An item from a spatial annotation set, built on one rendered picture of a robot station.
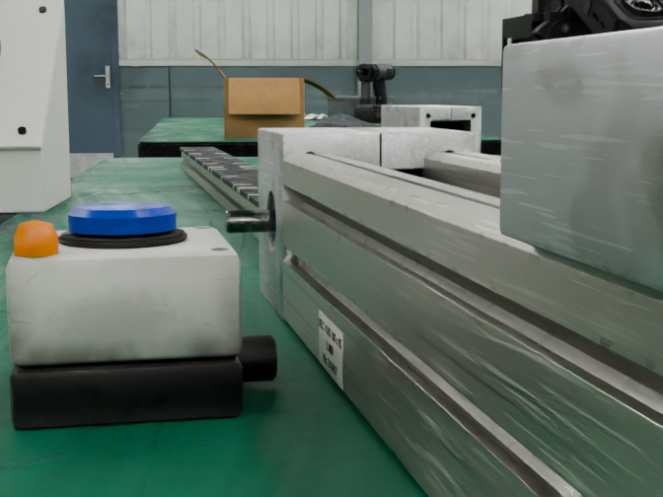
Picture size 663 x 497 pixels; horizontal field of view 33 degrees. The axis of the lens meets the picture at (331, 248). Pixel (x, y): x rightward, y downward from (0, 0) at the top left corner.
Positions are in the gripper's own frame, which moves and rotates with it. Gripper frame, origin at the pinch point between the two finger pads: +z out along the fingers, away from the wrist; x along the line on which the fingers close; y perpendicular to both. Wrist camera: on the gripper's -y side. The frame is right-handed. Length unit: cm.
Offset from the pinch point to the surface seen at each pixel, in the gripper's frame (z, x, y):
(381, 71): -16, -70, 332
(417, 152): -5.4, 17.1, -17.9
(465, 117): -5, -17, 76
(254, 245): 3.1, 21.5, 11.2
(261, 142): -5.7, 24.0, -10.6
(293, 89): -9, -14, 202
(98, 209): -4.2, 32.9, -31.2
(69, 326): -0.5, 34.0, -33.8
